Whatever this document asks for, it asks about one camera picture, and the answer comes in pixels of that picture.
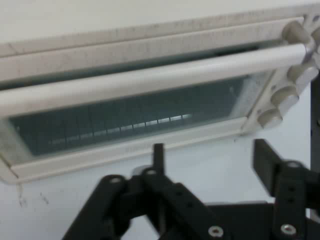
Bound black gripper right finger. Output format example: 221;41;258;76
252;138;320;240

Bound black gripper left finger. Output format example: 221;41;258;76
62;143;224;240

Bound large silver oven knob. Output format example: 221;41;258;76
281;20;312;47

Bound cream glass oven door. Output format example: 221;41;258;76
0;16;319;186

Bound cream toaster oven body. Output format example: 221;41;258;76
0;6;320;138

